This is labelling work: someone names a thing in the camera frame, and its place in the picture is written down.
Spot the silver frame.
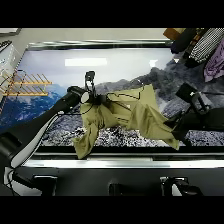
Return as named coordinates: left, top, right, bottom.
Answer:
left=21, top=158, right=224, bottom=197

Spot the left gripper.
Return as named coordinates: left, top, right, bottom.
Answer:
left=94, top=94, right=110, bottom=106

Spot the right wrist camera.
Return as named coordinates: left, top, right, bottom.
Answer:
left=175, top=82, right=211, bottom=115

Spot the white wire rack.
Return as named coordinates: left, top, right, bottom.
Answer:
left=0, top=40, right=22, bottom=80

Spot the black garment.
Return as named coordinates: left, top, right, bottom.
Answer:
left=170, top=27, right=198, bottom=55

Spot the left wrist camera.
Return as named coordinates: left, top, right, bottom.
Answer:
left=84, top=70, right=98, bottom=97

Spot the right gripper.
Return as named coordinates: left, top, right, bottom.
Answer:
left=164, top=111, right=190, bottom=142

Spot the purple garment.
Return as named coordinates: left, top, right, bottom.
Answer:
left=203, top=39, right=224, bottom=84

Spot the brown garment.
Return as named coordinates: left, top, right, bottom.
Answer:
left=162, top=27, right=186, bottom=41

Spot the khaki garment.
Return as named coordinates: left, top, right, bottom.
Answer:
left=71, top=83, right=181, bottom=160

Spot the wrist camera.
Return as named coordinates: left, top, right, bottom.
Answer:
left=175, top=82, right=211, bottom=115
left=84, top=70, right=98, bottom=97

